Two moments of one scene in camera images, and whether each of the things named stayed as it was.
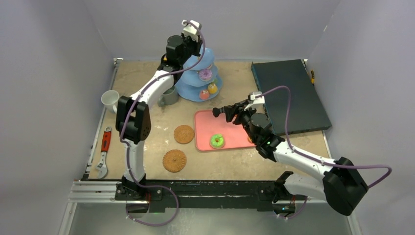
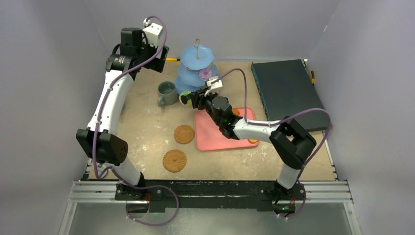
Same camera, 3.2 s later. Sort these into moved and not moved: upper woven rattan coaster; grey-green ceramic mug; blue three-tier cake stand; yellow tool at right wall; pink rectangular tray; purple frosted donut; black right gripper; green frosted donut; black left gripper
Moved: green frosted donut; black left gripper; black right gripper
Not moved: pink rectangular tray; blue three-tier cake stand; grey-green ceramic mug; purple frosted donut; yellow tool at right wall; upper woven rattan coaster
